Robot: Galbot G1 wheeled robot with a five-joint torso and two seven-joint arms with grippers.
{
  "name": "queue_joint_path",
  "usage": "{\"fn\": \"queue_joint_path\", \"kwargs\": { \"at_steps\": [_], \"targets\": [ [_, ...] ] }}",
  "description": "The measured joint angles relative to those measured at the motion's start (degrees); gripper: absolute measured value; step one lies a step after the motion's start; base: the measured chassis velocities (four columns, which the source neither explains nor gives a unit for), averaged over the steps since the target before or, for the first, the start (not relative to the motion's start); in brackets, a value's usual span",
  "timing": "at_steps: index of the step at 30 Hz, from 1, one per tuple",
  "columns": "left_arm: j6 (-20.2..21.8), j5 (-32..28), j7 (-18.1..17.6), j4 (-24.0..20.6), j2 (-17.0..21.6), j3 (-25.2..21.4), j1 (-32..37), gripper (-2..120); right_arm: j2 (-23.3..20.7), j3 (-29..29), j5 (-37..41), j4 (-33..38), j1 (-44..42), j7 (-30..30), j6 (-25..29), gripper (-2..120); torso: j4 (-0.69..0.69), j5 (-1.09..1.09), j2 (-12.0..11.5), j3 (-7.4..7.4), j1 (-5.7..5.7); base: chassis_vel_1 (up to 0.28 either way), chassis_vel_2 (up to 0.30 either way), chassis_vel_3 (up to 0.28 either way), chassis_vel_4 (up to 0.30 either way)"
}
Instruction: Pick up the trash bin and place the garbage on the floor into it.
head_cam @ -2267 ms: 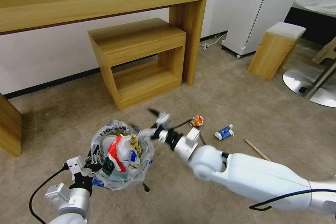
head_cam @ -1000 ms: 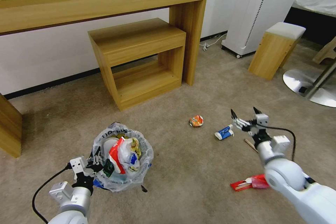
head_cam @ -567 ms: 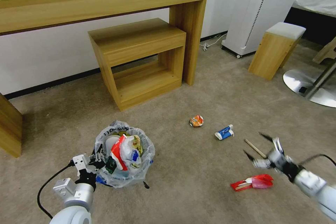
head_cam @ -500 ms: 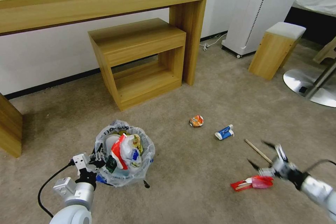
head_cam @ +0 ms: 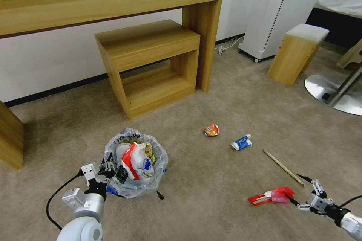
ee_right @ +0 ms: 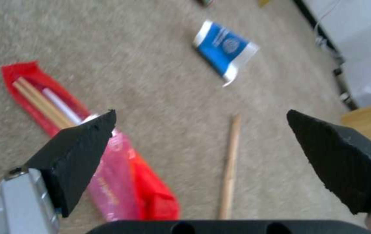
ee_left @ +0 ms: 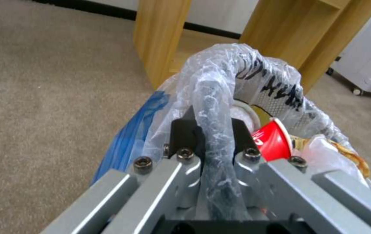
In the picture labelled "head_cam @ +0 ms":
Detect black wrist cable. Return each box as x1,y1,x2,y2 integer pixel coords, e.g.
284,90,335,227
46,171,86,231
338,195,362,210

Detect single wooden chopstick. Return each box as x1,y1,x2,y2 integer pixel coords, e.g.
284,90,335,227
263,149,305,187

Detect white power cable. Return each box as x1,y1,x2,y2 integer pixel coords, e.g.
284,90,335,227
214,34,245,55

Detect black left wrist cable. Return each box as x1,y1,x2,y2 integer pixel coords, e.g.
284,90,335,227
46,171,86,231

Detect yellow green snack wrapper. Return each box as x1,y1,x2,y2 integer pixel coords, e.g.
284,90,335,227
143,142,156,166

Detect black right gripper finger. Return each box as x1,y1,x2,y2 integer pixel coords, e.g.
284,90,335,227
285,193,315,212
296,173,327,197

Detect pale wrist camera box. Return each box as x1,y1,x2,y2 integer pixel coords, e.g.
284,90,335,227
81,163,99,181
307,192,334,211

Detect green black packet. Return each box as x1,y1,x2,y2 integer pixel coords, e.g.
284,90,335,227
115,164,128,183

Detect white tower appliance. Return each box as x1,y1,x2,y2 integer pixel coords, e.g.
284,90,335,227
238,0,332,64

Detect small wooden side table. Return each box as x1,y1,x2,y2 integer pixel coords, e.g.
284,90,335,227
94,19,201,121

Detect crumpled orange wrapper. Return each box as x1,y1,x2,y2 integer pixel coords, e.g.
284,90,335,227
203,124,220,137

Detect red chopstick wrapper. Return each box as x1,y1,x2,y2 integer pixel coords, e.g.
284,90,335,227
248,186,295,206

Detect trash bin with clear bag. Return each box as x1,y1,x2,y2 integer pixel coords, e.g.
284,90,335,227
104,127,169,200

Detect red and white plastic bag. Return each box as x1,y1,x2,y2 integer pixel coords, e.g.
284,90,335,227
121,141,155,181

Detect blue and white tube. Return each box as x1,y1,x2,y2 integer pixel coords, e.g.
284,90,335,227
230,133,253,151

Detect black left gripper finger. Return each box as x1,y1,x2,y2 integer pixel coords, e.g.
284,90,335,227
95,171,117,185
97,158,117,174

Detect wooden chair leg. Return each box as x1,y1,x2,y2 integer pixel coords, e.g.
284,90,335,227
336,38,362,69

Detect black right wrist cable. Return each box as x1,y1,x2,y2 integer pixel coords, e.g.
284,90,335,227
338,195,362,210

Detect silver round chair base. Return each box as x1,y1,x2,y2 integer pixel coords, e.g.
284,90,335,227
304,67,362,116

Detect wooden stool with white cushion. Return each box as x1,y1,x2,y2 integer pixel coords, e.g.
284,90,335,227
267,23,330,87

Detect long wooden desk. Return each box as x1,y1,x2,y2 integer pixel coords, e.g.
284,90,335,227
0,0,226,171

